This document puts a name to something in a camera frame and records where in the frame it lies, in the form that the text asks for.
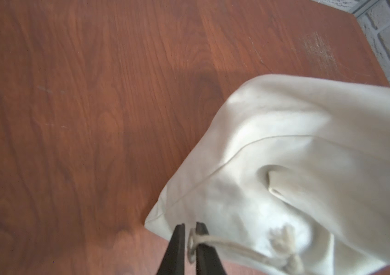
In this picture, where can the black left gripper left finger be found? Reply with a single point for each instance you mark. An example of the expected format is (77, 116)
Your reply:
(173, 262)

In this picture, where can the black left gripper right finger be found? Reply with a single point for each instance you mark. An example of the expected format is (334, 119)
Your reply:
(207, 259)

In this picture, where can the cream cloth drawstring soil bag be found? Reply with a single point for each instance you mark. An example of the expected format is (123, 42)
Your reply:
(293, 174)

